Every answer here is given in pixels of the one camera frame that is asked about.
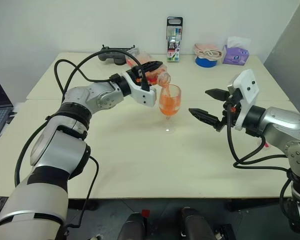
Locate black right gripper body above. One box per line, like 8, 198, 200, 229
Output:
214, 88, 242, 132

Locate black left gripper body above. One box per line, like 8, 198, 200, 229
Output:
130, 65, 144, 85

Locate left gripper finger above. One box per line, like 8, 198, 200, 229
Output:
137, 60, 164, 74

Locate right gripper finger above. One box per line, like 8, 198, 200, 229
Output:
188, 107, 221, 129
205, 87, 231, 102

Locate clear bottle with orange drink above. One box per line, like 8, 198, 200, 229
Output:
126, 48, 172, 87

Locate clear wine glass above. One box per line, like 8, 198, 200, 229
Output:
158, 84, 183, 135

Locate marker pen pack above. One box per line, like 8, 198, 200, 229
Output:
165, 16, 184, 64

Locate dark grey handheld controller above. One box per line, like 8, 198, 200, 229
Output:
97, 44, 141, 65

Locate blue tape roll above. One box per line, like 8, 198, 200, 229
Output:
194, 55, 219, 69

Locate purple tissue box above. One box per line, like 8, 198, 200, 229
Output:
222, 45, 250, 67

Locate pink folded towel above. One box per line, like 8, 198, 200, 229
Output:
193, 42, 224, 62

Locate white tissue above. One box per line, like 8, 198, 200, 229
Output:
225, 36, 252, 50

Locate grey partition panel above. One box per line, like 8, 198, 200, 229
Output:
263, 0, 300, 102

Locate dark rounded shape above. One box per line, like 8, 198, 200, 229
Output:
119, 212, 149, 240
180, 206, 212, 240

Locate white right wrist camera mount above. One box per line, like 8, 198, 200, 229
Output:
226, 69, 261, 132

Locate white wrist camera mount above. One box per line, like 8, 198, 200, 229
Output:
124, 71, 158, 108
226, 69, 261, 132

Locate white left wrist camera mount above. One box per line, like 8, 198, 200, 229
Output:
124, 71, 158, 108

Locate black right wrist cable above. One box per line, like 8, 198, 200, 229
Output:
225, 109, 295, 171

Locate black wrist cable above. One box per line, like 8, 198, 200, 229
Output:
225, 109, 295, 171
54, 49, 150, 102

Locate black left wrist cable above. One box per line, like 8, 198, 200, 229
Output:
54, 49, 150, 102

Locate black left shoulder cable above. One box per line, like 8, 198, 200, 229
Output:
14, 115, 100, 229

